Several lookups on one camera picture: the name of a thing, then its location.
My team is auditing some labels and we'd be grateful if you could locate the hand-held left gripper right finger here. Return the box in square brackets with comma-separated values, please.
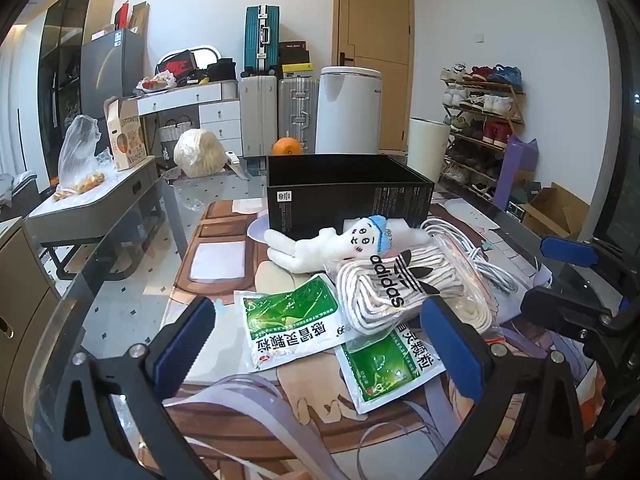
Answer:
[419, 296, 586, 480]

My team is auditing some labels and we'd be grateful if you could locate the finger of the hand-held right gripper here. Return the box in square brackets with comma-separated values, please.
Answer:
[539, 236, 632, 291]
[520, 285, 626, 358]

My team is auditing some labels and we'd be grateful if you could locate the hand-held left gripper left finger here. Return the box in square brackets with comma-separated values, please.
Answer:
[52, 296, 217, 480]

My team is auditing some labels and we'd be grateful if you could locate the green white medicine packet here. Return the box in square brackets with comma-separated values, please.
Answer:
[235, 274, 361, 372]
[334, 322, 447, 415]

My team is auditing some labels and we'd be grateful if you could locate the white cable bundle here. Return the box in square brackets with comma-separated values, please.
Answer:
[422, 217, 518, 296]

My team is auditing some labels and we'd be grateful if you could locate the zip bag of white laces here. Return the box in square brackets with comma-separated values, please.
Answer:
[336, 232, 503, 346]

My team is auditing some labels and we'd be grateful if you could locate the white plush toy blue cap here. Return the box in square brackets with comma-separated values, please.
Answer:
[263, 215, 428, 273]

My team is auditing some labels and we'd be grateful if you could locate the black cardboard box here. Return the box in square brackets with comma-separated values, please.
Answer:
[266, 154, 435, 241]

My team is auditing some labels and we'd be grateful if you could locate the open brown cardboard box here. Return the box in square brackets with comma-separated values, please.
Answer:
[520, 182, 591, 241]

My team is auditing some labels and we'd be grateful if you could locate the purple stool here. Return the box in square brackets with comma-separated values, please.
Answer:
[492, 136, 538, 211]

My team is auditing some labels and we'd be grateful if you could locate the printed cartoon table mat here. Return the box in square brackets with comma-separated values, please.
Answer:
[112, 197, 631, 480]

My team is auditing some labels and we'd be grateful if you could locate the pale round coaster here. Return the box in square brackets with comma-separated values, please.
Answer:
[247, 215, 273, 244]

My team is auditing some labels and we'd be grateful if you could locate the wooden shoe rack with shoes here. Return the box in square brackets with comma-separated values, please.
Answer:
[440, 64, 526, 201]

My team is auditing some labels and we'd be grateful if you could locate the grey side table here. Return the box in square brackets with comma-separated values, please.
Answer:
[22, 155, 176, 281]

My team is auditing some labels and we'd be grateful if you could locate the white cylinder bin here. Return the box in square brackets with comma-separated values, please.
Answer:
[407, 117, 451, 183]

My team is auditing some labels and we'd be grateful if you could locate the white plastic tool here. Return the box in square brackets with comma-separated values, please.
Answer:
[224, 151, 249, 181]

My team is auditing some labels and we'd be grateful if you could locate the white plastic bag bundle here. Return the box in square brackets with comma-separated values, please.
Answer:
[173, 129, 227, 179]

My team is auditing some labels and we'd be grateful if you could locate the woven basket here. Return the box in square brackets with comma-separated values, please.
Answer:
[159, 122, 193, 158]

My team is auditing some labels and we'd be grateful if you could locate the clear plastic bag of fruit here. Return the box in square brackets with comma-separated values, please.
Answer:
[52, 115, 108, 203]

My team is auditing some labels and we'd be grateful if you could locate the cardboard fruit box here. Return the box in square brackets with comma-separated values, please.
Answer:
[103, 96, 149, 172]

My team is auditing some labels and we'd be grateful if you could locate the orange fruit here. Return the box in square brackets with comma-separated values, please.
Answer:
[272, 137, 304, 157]

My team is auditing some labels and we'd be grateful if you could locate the white dresser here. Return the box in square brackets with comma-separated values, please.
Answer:
[136, 81, 244, 158]

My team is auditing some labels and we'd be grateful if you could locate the smooth silver suitcase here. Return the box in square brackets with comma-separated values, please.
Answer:
[239, 76, 277, 157]

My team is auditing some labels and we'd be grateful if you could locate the white round appliance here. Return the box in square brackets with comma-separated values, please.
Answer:
[315, 66, 383, 155]

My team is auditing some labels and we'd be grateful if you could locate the ribbed silver suitcase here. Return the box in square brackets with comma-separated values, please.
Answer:
[277, 77, 320, 153]

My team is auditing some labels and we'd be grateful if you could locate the red food bag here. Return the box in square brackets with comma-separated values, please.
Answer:
[139, 72, 178, 93]

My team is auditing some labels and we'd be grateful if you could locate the black bag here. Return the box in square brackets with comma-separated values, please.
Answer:
[206, 58, 237, 82]

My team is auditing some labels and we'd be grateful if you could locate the red black shoe box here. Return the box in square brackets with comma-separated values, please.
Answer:
[155, 50, 196, 78]

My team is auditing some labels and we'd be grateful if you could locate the grey refrigerator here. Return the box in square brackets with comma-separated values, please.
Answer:
[80, 29, 146, 121]

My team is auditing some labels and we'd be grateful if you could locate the wooden door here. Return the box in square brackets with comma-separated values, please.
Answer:
[332, 0, 415, 153]

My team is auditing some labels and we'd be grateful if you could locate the white oval mirror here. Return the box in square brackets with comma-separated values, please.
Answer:
[187, 45, 223, 68]

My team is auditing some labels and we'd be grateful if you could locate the yellow black box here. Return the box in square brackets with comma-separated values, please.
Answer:
[281, 62, 316, 80]

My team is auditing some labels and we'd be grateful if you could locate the dark wardrobe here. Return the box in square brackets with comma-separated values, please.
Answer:
[37, 0, 117, 186]

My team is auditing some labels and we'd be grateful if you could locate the black flat box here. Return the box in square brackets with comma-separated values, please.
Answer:
[278, 41, 311, 66]

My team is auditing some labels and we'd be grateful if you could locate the teal suitcase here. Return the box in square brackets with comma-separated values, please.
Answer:
[244, 5, 279, 77]

